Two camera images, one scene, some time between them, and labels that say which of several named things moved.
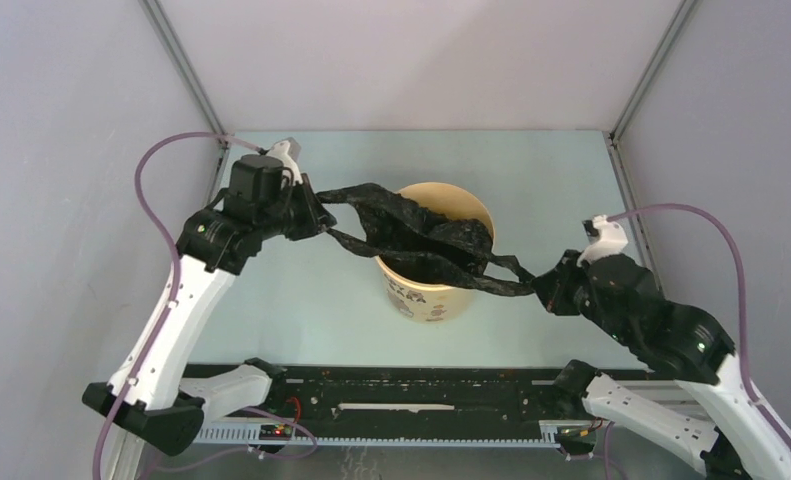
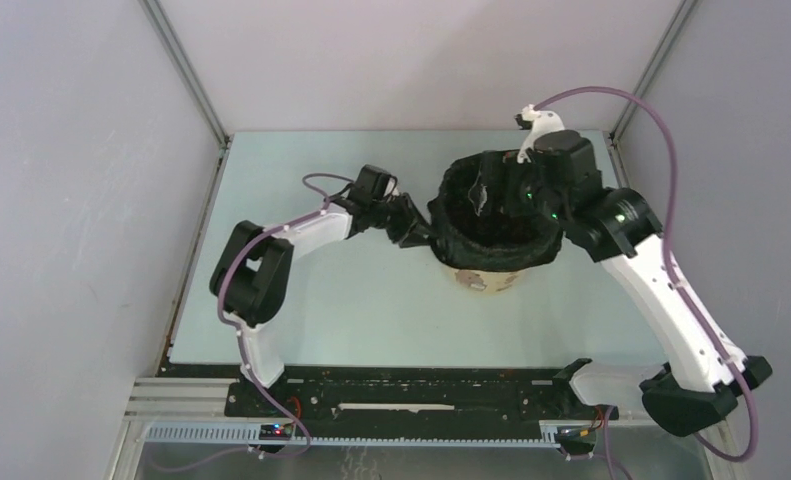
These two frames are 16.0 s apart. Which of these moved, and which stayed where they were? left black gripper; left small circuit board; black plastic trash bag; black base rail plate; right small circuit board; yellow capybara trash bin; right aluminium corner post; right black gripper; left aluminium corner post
Moved: black plastic trash bag; right black gripper; left black gripper; yellow capybara trash bin
Stayed: left aluminium corner post; black base rail plate; right aluminium corner post; left small circuit board; right small circuit board
